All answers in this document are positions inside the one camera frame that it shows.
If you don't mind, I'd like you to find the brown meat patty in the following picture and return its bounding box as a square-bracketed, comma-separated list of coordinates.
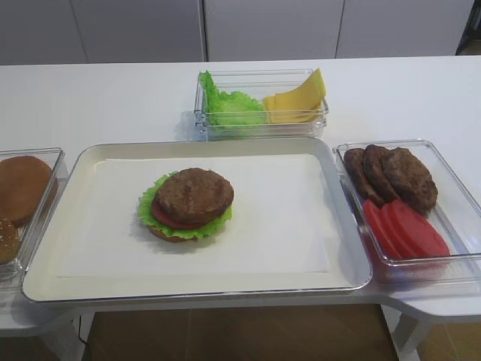
[363, 144, 399, 203]
[153, 168, 234, 225]
[343, 148, 371, 199]
[381, 147, 438, 214]

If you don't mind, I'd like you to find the green lettuce pile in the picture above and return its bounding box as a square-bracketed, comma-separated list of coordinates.
[198, 71, 265, 126]

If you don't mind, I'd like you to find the clear lettuce cheese container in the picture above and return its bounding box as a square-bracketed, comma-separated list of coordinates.
[194, 68, 328, 140]

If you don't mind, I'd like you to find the yellow cheese slice stack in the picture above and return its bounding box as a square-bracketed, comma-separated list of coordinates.
[262, 68, 327, 124]

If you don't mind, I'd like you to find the green lettuce leaf on burger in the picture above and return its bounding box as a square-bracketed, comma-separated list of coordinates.
[138, 171, 233, 241]

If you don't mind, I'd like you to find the white paper tray liner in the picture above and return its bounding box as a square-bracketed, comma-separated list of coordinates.
[59, 154, 336, 277]

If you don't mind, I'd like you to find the red tomato slice on burger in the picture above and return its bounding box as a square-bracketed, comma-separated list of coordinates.
[151, 200, 204, 230]

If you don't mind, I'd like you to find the bottom bun on tray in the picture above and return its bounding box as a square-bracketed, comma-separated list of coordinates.
[147, 226, 198, 243]

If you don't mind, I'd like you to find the white metal tray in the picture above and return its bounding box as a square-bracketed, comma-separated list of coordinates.
[22, 138, 372, 303]

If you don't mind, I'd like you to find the left red tomato slice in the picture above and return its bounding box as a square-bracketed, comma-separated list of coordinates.
[363, 199, 401, 259]

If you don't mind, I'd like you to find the middle red tomato slice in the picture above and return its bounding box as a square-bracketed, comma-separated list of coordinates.
[380, 204, 417, 259]

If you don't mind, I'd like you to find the front red tomato slice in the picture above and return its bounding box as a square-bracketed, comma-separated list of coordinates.
[388, 200, 451, 258]

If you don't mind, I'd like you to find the clear patty tomato container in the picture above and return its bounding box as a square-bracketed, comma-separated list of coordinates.
[333, 140, 480, 277]

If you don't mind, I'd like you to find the clear bun container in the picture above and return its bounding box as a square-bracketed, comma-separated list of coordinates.
[1, 147, 68, 295]

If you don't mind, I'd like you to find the plain orange bun half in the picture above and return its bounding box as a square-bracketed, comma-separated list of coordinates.
[1, 156, 52, 227]

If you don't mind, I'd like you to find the right sesame bun top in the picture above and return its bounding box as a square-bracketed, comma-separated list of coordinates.
[0, 218, 20, 264]

